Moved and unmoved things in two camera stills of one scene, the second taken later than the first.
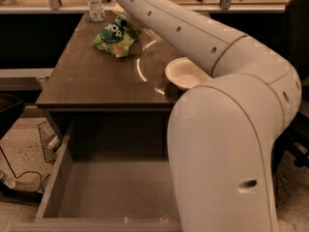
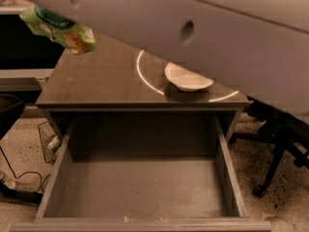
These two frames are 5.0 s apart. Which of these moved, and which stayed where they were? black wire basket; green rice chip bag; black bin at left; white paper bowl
Moved: green rice chip bag
Stayed: white paper bowl; black bin at left; black wire basket
